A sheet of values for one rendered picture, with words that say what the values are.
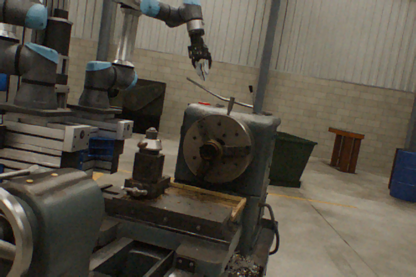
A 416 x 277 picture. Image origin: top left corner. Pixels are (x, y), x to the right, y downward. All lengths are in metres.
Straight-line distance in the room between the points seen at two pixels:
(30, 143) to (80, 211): 0.94
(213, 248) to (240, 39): 11.03
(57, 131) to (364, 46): 11.75
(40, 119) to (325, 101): 11.17
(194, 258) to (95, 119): 1.14
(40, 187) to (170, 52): 11.38
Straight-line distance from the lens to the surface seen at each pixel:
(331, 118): 12.35
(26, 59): 1.56
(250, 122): 1.85
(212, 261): 1.01
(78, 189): 0.64
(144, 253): 1.15
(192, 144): 1.75
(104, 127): 1.95
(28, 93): 1.55
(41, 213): 0.58
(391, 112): 13.01
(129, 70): 2.07
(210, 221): 1.08
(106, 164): 1.97
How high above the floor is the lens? 1.30
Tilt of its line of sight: 6 degrees down
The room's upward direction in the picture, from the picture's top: 9 degrees clockwise
